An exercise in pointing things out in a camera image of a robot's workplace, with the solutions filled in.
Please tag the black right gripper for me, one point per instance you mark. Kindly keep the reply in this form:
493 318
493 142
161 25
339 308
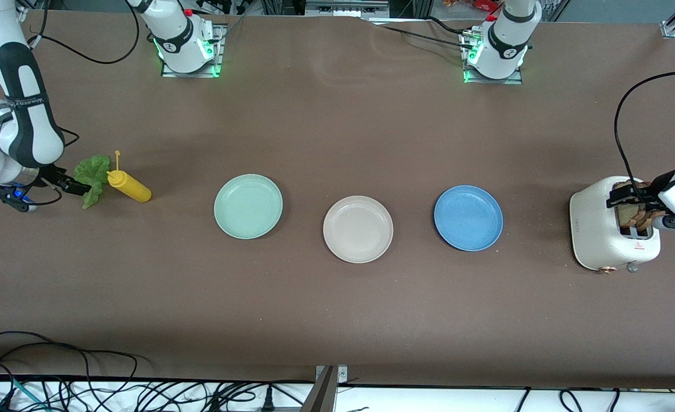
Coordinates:
51 176

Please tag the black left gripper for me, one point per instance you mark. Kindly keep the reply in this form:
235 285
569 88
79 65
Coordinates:
652 190

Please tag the brown bread slice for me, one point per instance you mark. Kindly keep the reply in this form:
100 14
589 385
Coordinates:
654 223
629 213

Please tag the green lettuce leaf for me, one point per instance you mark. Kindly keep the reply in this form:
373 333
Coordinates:
94 171

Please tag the yellow squeeze bottle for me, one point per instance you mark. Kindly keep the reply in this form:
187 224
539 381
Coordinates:
131 189

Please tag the mint green plate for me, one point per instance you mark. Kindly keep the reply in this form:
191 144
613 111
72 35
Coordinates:
248 206

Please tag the blue plate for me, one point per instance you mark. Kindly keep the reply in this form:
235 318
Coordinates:
468 217

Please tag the beige plate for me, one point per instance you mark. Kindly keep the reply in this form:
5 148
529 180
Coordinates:
358 229

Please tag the white toaster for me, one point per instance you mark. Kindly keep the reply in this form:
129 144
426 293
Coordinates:
595 229

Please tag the red package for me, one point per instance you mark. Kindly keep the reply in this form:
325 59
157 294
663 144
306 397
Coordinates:
475 4

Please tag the black power plug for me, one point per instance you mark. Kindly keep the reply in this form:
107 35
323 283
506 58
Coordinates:
267 400

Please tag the white shelf board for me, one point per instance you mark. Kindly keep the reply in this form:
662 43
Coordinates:
429 400

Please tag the grey metal beam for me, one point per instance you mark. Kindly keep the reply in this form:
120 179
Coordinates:
320 397

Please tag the grey metal box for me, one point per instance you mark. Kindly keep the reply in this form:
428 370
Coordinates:
346 7

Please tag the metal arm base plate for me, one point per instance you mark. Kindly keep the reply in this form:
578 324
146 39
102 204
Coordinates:
189 74
492 82

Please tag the aluminium bracket plate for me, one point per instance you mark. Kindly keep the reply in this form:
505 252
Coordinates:
342 375

